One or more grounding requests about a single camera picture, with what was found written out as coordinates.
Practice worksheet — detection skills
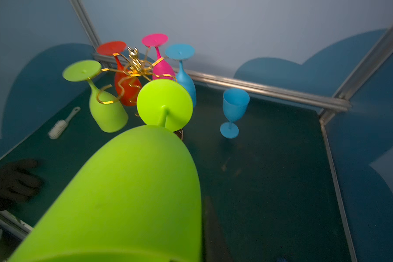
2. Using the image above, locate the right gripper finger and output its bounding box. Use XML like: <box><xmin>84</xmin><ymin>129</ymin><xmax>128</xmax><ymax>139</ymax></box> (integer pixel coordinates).
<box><xmin>203</xmin><ymin>196</ymin><xmax>233</xmax><ymax>262</ymax></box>

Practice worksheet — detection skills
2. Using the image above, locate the green wine glass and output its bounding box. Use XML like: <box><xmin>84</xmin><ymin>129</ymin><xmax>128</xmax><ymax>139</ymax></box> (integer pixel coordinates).
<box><xmin>62</xmin><ymin>60</ymin><xmax>129</xmax><ymax>133</ymax></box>
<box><xmin>10</xmin><ymin>79</ymin><xmax>203</xmax><ymax>262</ymax></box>

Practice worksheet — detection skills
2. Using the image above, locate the blue wine glass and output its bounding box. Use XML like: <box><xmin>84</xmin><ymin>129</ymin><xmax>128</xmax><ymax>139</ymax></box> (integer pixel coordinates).
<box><xmin>220</xmin><ymin>88</ymin><xmax>250</xmax><ymax>139</ymax></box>
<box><xmin>165</xmin><ymin>44</ymin><xmax>197</xmax><ymax>107</ymax></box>

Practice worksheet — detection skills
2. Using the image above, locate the red wine glass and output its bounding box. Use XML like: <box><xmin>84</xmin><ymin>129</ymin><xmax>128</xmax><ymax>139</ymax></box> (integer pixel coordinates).
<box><xmin>97</xmin><ymin>41</ymin><xmax>142</xmax><ymax>107</ymax></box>

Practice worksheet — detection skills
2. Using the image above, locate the pink wine glass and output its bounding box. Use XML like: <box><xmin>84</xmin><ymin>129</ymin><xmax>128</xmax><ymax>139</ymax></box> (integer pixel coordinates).
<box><xmin>142</xmin><ymin>33</ymin><xmax>175</xmax><ymax>80</ymax></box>

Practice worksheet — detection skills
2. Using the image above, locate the white brush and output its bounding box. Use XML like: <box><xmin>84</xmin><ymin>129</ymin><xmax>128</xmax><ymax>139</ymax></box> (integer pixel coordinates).
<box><xmin>48</xmin><ymin>107</ymin><xmax>81</xmax><ymax>140</ymax></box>

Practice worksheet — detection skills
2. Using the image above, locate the black glove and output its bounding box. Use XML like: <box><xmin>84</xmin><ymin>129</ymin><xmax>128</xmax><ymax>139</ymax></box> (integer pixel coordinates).
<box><xmin>0</xmin><ymin>159</ymin><xmax>41</xmax><ymax>211</ymax></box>

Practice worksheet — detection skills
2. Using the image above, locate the rear frame bar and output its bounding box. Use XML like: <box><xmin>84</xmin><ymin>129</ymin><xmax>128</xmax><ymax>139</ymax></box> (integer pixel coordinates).
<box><xmin>92</xmin><ymin>52</ymin><xmax>352</xmax><ymax>112</ymax></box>

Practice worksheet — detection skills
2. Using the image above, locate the gold wire glass rack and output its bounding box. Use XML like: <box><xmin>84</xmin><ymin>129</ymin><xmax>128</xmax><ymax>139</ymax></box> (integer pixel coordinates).
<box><xmin>96</xmin><ymin>46</ymin><xmax>184</xmax><ymax>141</ymax></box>

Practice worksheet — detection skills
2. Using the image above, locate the left frame post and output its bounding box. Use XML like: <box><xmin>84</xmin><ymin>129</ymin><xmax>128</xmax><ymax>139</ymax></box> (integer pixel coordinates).
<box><xmin>70</xmin><ymin>0</ymin><xmax>102</xmax><ymax>50</ymax></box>

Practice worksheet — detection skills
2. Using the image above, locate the frame post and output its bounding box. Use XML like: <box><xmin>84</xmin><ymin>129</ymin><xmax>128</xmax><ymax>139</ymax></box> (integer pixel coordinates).
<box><xmin>319</xmin><ymin>9</ymin><xmax>393</xmax><ymax>125</ymax></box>
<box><xmin>70</xmin><ymin>0</ymin><xmax>102</xmax><ymax>50</ymax></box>

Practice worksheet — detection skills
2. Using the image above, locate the right frame post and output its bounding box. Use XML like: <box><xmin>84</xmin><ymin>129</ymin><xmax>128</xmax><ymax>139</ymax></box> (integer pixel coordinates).
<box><xmin>319</xmin><ymin>9</ymin><xmax>393</xmax><ymax>125</ymax></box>

